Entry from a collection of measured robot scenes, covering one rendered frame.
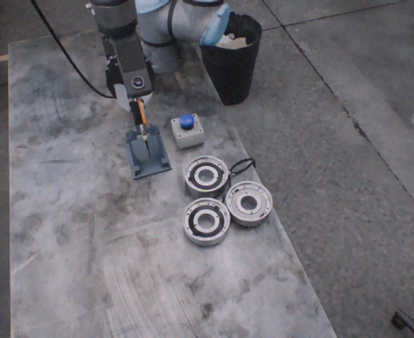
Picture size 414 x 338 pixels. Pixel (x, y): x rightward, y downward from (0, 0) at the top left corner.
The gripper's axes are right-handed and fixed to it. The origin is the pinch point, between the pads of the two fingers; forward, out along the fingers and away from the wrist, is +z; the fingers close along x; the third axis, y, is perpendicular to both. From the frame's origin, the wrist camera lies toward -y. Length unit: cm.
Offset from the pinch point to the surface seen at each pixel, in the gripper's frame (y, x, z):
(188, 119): 4.4, -12.1, 12.5
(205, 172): -8.8, -12.5, 18.4
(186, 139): 1.5, -10.6, 16.7
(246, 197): -19.1, -19.1, 17.8
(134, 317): -36.6, 11.6, 19.9
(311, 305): -46, -23, 20
